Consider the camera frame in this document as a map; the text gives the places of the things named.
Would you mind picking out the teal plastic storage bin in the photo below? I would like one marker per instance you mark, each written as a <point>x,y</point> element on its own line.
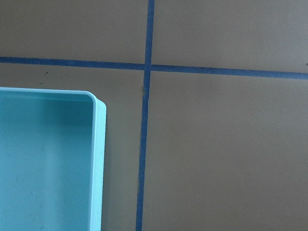
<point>51,160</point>

